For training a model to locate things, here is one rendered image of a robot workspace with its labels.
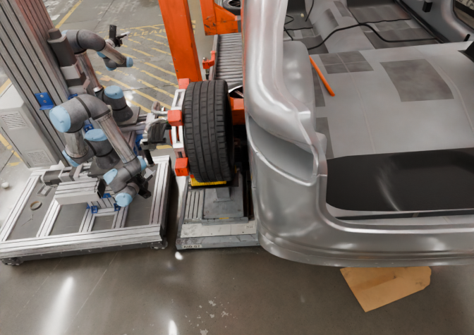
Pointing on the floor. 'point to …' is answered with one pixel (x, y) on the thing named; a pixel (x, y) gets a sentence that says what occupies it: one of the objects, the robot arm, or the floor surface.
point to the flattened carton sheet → (384, 283)
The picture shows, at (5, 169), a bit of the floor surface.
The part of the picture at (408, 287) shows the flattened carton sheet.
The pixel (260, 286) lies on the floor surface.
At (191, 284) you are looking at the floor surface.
